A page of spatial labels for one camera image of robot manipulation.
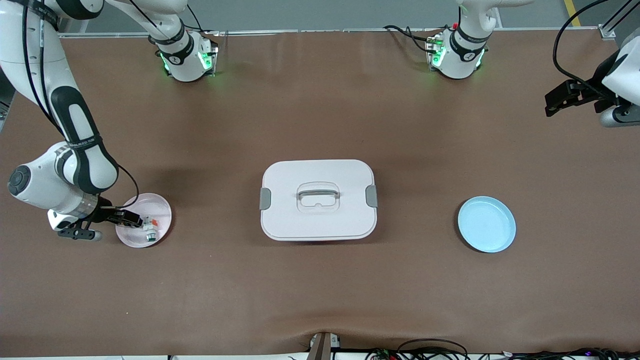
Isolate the brown table mat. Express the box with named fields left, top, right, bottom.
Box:
left=0, top=29, right=640, bottom=358

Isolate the metal mount post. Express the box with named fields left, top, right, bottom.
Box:
left=307, top=331, right=342, bottom=360

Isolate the small white orange object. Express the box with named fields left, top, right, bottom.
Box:
left=142, top=215, right=164, bottom=244

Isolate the light blue round plate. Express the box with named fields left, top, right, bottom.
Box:
left=457, top=195, right=517, bottom=254

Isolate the black cable bundle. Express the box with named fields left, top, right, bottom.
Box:
left=365, top=338, right=640, bottom=360

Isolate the aluminium frame structure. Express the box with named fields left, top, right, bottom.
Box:
left=597, top=0, right=640, bottom=41

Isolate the pink round plate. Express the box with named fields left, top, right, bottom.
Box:
left=115, top=192, right=173, bottom=249

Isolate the white lidded storage box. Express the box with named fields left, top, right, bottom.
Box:
left=259, top=159, right=379, bottom=242

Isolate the black arm base cable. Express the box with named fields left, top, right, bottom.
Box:
left=383, top=23, right=437, bottom=54
left=185, top=2, right=221, bottom=37

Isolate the metal table edge rail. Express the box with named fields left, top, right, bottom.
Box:
left=60, top=27, right=608, bottom=40

